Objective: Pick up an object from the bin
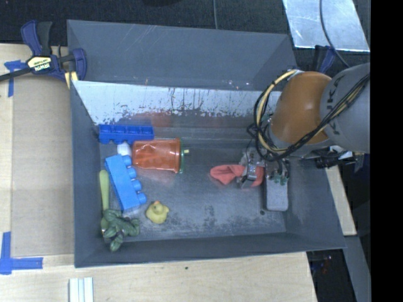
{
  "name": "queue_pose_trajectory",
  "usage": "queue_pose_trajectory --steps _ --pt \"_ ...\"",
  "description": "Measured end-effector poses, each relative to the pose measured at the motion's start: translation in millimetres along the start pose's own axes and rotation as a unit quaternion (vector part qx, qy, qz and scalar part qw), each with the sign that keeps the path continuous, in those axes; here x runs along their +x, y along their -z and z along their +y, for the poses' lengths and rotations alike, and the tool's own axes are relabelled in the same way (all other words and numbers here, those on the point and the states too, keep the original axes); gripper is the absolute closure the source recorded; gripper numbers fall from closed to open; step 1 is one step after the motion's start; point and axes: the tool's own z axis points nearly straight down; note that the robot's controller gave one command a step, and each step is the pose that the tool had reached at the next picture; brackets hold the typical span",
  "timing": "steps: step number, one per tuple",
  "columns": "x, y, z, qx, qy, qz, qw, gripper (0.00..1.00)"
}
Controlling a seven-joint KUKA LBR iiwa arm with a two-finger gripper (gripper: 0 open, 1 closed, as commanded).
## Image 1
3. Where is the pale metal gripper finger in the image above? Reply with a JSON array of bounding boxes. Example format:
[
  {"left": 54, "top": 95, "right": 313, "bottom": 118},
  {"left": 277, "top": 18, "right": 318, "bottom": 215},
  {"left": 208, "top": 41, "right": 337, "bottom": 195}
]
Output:
[
  {"left": 239, "top": 150, "right": 253, "bottom": 169},
  {"left": 239, "top": 164, "right": 258, "bottom": 189}
]

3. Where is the red cloth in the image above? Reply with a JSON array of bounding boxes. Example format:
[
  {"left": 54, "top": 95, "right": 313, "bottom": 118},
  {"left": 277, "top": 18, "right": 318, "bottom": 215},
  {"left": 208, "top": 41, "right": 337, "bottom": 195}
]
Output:
[{"left": 209, "top": 164, "right": 266, "bottom": 187}]

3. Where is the grey sponge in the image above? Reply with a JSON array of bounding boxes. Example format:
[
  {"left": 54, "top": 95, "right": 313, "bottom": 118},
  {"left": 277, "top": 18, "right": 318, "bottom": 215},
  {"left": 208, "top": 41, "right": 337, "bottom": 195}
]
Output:
[{"left": 265, "top": 174, "right": 290, "bottom": 213}]

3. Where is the grey metal bin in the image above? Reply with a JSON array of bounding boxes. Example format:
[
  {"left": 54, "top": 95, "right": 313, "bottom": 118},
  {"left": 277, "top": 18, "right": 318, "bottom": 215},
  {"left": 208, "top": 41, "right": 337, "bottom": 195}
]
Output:
[{"left": 66, "top": 19, "right": 348, "bottom": 269}]

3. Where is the orange clear plastic cup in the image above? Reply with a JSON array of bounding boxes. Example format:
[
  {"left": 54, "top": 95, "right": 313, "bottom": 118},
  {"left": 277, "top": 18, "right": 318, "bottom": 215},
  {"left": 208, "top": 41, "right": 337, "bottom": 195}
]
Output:
[{"left": 132, "top": 137, "right": 191, "bottom": 174}]

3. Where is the yellow rubber duck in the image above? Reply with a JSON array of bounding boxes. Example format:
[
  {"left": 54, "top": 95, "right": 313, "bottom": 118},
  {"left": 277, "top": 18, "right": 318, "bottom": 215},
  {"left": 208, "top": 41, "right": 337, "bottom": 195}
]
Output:
[{"left": 145, "top": 200, "right": 170, "bottom": 225}]

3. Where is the small white round thing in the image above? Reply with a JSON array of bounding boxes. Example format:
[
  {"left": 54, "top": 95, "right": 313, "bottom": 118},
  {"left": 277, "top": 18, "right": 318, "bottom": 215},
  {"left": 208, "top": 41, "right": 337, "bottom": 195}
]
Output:
[{"left": 116, "top": 142, "right": 133, "bottom": 157}]

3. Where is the long blue toy block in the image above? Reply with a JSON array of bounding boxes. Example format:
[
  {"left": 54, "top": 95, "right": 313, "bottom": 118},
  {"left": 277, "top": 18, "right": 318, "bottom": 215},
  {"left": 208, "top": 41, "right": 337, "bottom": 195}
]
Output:
[{"left": 98, "top": 123, "right": 156, "bottom": 145}]

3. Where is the wide blue toy block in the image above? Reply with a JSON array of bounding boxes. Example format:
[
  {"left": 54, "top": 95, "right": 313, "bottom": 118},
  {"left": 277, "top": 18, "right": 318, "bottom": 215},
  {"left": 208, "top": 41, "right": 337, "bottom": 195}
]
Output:
[{"left": 104, "top": 154, "right": 148, "bottom": 214}]

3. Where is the dark green leafy toy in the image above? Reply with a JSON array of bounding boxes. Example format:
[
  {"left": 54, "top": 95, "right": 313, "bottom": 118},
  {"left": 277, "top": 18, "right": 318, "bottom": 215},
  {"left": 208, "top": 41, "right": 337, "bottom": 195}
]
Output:
[{"left": 99, "top": 208, "right": 140, "bottom": 252}]

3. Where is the yellow-green long stick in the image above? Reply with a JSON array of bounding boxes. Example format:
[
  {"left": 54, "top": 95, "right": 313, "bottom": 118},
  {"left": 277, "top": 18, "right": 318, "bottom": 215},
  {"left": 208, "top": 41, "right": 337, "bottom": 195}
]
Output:
[{"left": 99, "top": 169, "right": 111, "bottom": 212}]

